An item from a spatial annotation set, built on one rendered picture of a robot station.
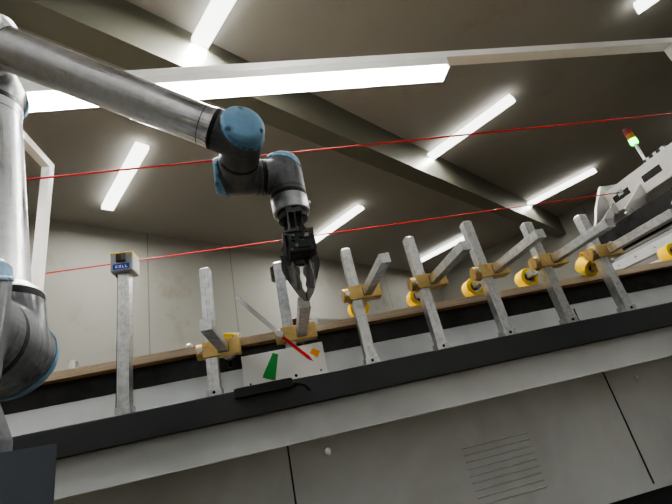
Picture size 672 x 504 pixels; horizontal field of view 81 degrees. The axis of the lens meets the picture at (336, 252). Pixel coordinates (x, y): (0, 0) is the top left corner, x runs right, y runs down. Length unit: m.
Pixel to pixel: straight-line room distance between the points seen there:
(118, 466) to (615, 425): 1.71
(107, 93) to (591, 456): 1.86
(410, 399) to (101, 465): 0.92
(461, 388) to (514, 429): 0.35
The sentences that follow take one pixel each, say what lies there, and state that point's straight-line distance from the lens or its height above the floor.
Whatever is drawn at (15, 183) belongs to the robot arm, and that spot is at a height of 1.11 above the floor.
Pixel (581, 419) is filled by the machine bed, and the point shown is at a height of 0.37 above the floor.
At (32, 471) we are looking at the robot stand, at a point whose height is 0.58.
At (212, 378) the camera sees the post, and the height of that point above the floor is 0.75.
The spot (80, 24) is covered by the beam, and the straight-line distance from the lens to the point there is 3.05.
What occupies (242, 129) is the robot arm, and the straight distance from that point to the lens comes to 0.85.
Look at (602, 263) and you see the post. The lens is 1.85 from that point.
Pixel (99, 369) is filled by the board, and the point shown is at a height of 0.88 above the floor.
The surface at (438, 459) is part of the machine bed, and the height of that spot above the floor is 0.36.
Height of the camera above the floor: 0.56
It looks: 23 degrees up
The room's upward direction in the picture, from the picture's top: 13 degrees counter-clockwise
